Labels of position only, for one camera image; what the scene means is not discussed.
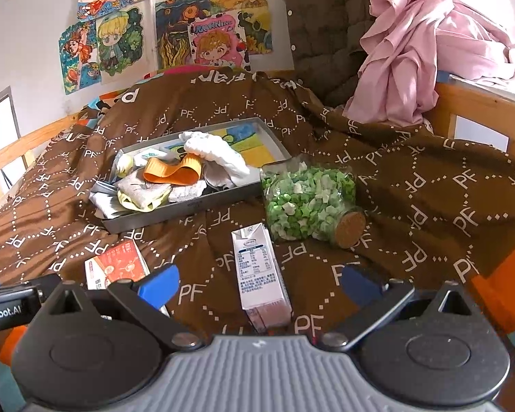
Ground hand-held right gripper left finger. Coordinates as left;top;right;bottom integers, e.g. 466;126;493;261
45;265;205;351

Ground white patterned sock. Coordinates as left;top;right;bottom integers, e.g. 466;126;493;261
133;146;182;167

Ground wooden bed frame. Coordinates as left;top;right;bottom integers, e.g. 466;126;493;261
0;81;515;207

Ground beige sock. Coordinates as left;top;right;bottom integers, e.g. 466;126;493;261
118;176;173;207

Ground white textured pad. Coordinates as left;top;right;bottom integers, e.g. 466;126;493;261
169;180;207;203

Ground dark puffer jacket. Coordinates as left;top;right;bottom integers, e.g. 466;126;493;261
283;0;396;108

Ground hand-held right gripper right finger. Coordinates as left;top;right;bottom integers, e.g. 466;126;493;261
318;264;477;350

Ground pink cloth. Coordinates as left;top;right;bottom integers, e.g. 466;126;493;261
343;0;515;125

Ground white milk carton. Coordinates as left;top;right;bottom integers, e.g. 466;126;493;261
232;223;293;332

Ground orange fabric band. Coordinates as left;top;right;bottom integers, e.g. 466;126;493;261
143;157;202;185

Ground pale yellow sock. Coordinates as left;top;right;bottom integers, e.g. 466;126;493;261
118;191;172;214

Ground grey tray with cartoon drawing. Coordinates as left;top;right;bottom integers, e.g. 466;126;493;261
89;117;293;234

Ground pale blue face mask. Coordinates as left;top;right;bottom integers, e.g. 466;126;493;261
89;189;131;219

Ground red and white carton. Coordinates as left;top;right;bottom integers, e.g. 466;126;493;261
85;240;171;317

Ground brown printed blanket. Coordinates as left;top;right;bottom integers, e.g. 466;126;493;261
0;66;515;412

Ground cartoon wall posters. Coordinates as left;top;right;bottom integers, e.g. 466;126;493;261
59;0;293;95

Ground glass jar of green stars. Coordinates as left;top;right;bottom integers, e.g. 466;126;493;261
260;159;366;250

